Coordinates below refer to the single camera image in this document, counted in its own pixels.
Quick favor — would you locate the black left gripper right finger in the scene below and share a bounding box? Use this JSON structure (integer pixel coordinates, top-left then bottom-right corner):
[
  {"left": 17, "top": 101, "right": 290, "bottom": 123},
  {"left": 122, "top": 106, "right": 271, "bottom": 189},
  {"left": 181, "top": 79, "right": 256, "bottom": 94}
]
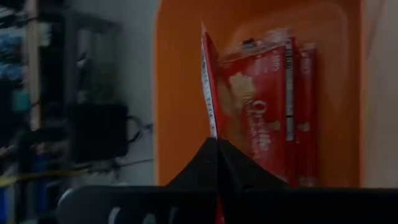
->
[{"left": 217, "top": 139, "right": 289, "bottom": 202}]

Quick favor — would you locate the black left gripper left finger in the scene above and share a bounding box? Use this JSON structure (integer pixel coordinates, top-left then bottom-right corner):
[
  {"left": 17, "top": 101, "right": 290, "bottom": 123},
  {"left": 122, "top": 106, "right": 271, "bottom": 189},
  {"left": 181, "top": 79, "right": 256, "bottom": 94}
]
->
[{"left": 166, "top": 138, "right": 218, "bottom": 200}]

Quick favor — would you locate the orange plastic basket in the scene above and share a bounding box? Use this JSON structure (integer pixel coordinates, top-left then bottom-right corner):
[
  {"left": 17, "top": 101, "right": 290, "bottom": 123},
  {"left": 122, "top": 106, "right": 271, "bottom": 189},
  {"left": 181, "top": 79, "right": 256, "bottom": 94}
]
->
[{"left": 154, "top": 0, "right": 371, "bottom": 189}]

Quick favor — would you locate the black equipment box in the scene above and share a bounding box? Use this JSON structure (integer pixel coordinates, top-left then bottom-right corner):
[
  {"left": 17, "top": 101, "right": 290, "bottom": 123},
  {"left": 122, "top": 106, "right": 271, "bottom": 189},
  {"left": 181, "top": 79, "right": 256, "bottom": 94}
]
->
[{"left": 70, "top": 104, "right": 129, "bottom": 162}]

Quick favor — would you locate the wooden storage shelf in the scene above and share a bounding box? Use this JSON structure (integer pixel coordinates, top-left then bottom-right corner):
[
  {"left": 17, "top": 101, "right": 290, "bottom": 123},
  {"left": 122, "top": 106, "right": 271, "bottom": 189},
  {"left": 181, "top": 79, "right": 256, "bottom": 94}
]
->
[{"left": 0, "top": 0, "right": 43, "bottom": 131}]

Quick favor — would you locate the yellow cable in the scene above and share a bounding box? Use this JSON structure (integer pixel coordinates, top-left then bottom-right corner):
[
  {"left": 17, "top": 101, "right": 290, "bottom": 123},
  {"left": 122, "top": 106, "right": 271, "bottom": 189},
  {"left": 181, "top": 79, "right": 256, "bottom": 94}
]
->
[{"left": 0, "top": 167, "right": 94, "bottom": 187}]

